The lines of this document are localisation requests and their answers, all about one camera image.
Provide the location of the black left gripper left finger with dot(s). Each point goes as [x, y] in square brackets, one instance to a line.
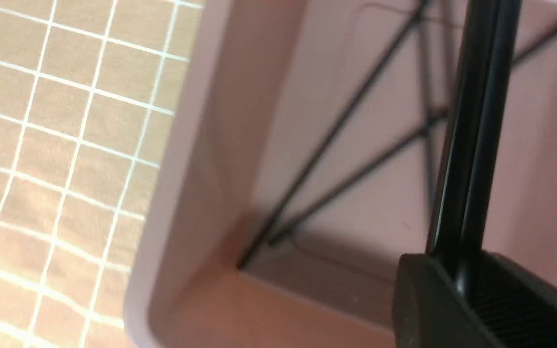
[429, 313]

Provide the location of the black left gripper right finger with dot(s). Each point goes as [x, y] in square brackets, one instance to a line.
[517, 307]

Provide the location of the black chopstick in bin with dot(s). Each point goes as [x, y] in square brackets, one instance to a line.
[437, 116]
[341, 121]

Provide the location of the pink plastic bin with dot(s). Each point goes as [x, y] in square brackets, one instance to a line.
[268, 79]

